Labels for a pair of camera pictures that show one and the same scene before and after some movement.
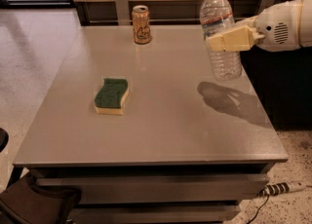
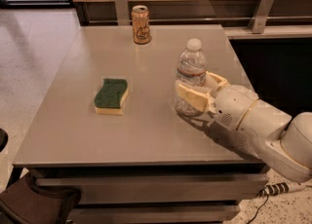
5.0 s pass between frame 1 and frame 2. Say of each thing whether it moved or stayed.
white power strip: stayed
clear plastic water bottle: moved
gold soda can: stayed
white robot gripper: moved
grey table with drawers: stayed
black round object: stayed
